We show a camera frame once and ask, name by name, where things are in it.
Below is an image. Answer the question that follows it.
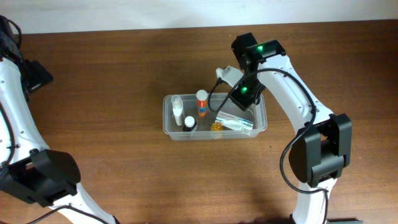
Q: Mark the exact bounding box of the clear plastic container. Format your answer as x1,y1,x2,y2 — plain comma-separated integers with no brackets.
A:
163,94,267,141

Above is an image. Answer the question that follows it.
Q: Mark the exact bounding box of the orange tube white cap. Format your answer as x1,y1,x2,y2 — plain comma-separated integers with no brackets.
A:
196,90,208,117

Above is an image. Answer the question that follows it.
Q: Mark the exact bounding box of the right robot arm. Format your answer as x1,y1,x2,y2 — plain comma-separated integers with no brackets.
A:
229,33,353,223

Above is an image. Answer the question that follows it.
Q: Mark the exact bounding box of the white Panadol box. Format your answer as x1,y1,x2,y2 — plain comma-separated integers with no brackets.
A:
215,111,254,135

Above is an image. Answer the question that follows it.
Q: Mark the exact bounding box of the white squeeze bottle clear cap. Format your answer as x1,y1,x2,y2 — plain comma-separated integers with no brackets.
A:
171,95,185,126

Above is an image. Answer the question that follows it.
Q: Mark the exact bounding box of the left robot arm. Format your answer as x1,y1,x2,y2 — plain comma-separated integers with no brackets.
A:
1,16,118,223

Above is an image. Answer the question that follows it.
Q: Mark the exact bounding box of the dark bottle white cap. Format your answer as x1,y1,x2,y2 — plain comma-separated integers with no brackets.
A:
183,116,197,132

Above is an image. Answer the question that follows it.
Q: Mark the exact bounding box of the small gold lid jar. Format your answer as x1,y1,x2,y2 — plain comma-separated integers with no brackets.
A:
210,122,223,139

